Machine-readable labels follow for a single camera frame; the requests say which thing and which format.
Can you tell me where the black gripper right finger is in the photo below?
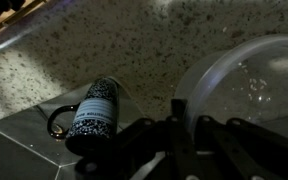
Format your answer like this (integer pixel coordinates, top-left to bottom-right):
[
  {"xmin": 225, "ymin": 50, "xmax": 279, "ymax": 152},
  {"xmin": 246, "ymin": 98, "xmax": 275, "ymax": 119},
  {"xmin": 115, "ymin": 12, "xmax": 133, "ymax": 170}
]
[{"xmin": 193, "ymin": 114, "xmax": 288, "ymax": 180}]

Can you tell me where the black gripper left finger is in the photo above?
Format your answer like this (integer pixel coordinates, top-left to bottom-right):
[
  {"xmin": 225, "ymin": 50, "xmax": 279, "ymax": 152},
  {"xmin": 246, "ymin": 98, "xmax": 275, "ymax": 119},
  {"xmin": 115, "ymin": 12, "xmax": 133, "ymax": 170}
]
[{"xmin": 75, "ymin": 98, "xmax": 198, "ymax": 180}]

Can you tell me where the clear plastic bowl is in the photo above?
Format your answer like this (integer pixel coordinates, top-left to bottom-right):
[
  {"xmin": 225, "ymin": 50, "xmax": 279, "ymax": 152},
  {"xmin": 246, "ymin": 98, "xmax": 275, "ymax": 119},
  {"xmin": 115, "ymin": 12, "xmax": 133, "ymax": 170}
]
[{"xmin": 174, "ymin": 34, "xmax": 288, "ymax": 144}]

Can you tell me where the black speckled mug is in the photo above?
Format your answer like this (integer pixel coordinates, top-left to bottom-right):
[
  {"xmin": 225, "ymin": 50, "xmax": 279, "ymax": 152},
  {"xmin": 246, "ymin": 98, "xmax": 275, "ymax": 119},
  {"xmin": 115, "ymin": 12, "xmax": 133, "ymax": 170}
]
[{"xmin": 47, "ymin": 77, "xmax": 121, "ymax": 157}]

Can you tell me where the stainless steel sink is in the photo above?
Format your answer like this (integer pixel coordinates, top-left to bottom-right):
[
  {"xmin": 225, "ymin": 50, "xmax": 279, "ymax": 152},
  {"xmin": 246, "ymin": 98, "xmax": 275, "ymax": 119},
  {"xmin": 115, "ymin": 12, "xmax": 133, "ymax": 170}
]
[{"xmin": 0, "ymin": 83, "xmax": 145, "ymax": 180}]

